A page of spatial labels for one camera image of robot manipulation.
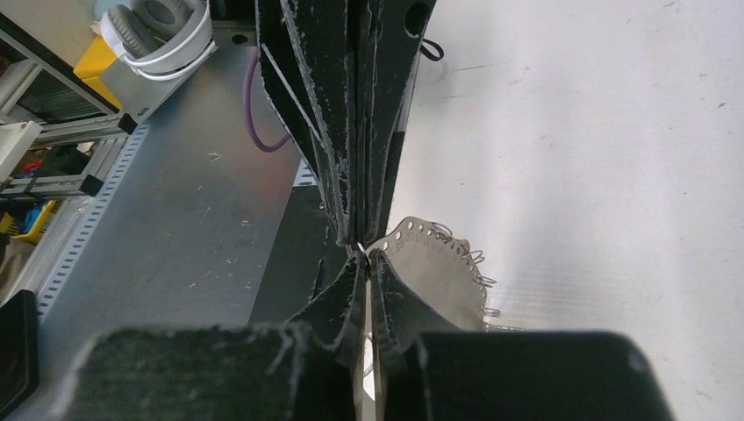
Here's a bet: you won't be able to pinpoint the white grey headphones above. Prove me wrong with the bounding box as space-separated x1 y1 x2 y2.
99 0 217 82

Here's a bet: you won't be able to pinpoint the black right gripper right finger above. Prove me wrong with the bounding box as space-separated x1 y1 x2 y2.
369 251 673 420

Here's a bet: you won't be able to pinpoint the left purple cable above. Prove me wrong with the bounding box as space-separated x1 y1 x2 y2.
242 46 292 154

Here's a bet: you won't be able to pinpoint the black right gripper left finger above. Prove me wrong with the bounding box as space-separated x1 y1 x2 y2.
63 253 368 420

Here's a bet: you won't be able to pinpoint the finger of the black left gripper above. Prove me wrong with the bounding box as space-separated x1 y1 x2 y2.
362 1 436 245
255 1 367 245

